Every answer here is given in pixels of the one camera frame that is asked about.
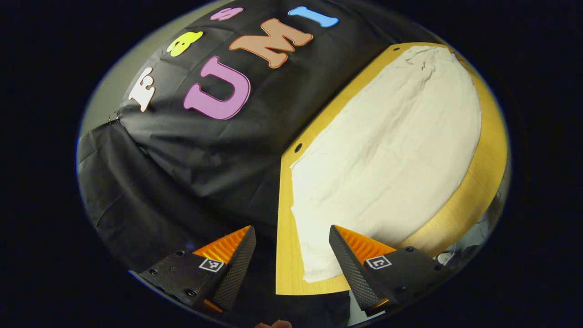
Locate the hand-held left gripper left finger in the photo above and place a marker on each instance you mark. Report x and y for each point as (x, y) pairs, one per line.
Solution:
(237, 273)

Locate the white jeans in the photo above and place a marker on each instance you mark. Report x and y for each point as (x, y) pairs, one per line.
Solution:
(387, 150)

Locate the metal binder clip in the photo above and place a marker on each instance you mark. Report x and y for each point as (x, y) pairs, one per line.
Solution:
(114, 119)

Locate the black backdrop cloth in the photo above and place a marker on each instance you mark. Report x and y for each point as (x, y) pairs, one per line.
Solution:
(205, 168)

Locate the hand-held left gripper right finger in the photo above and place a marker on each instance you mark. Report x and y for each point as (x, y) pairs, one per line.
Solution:
(353, 273)

